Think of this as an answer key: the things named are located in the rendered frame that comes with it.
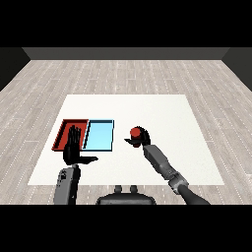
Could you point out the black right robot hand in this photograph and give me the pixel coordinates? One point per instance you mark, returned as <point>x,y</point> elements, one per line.
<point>144,137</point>

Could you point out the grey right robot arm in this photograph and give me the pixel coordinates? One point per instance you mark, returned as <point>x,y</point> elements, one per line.
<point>167,170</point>

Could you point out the shallow red open box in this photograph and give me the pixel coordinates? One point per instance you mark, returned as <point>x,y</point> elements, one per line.
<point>64,134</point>

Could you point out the small red can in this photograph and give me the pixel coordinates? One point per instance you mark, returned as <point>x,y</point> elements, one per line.
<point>135,133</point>

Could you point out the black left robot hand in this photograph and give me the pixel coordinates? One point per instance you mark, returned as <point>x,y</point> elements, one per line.
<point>71,153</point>

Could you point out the shallow light blue open box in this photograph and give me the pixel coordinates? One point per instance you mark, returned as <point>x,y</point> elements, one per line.
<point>98,135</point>

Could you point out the dark grey robot body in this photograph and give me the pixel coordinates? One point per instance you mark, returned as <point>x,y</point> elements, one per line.
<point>125,198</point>

